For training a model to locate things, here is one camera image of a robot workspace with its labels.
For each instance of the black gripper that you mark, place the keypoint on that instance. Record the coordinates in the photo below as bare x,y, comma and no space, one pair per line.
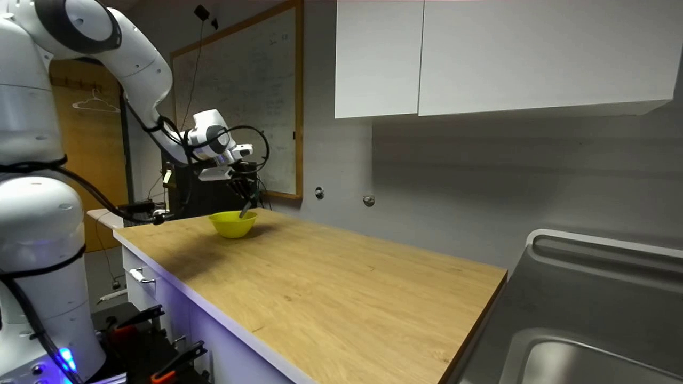
244,175

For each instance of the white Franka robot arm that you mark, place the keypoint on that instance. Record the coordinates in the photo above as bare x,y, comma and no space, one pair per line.
39,178

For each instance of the yellow plastic bowl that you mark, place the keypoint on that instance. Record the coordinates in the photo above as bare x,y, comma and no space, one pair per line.
233,226

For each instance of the black computer case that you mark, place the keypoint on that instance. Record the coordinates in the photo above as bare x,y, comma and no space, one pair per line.
199,195

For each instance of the white counter base cabinet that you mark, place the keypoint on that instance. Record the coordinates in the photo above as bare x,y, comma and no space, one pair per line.
185,312

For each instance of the orange wooden door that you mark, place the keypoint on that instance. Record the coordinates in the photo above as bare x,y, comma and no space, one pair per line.
99,185

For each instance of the black and orange clamp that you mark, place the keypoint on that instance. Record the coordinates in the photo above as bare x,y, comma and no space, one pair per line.
136,324
177,362

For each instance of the stainless steel sink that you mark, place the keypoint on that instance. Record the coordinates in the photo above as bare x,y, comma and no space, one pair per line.
598,312

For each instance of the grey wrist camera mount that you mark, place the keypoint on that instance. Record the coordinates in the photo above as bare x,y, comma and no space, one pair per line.
215,173

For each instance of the round metal wall fitting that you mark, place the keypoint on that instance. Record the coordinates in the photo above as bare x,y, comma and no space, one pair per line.
318,193
369,202

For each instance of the small camera on stand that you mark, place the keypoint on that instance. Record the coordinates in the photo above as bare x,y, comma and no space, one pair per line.
170,175

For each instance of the black counter clamp mount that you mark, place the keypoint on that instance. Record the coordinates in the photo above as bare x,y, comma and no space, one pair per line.
145,213

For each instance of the whiteboard with wooden frame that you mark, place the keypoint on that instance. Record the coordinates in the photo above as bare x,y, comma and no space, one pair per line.
258,78

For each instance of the small black wall device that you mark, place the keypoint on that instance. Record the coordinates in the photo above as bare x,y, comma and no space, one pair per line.
203,13

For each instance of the white wall cabinet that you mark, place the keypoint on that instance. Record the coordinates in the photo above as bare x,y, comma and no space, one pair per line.
499,56

